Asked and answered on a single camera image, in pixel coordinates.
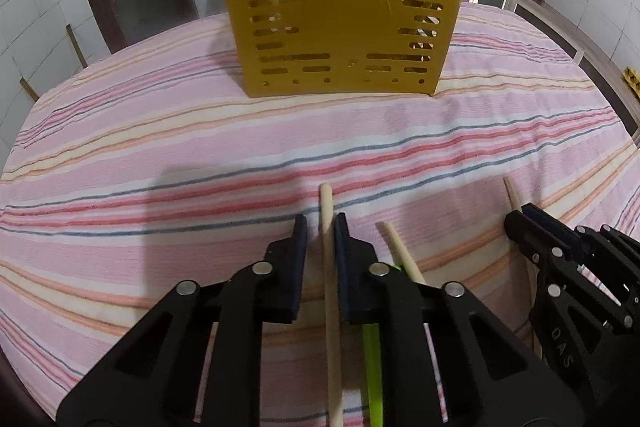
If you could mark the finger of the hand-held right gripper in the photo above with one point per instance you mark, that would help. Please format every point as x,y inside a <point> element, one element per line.
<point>542,216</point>
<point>525,237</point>

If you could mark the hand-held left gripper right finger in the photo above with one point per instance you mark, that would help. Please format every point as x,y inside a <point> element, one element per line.
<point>342,267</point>

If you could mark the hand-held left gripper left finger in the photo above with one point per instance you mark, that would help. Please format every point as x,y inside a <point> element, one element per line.
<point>297,267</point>

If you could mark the yellow perforated utensil holder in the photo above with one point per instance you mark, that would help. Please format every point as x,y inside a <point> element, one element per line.
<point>350,22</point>

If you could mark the pink striped tablecloth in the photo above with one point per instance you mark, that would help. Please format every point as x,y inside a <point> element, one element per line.
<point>200,167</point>

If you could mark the yellow egg tray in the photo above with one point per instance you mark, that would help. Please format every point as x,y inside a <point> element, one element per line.
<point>631,79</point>

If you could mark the wooden stick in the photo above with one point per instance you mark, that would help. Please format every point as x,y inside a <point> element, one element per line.
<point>29,89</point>
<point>75,47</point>

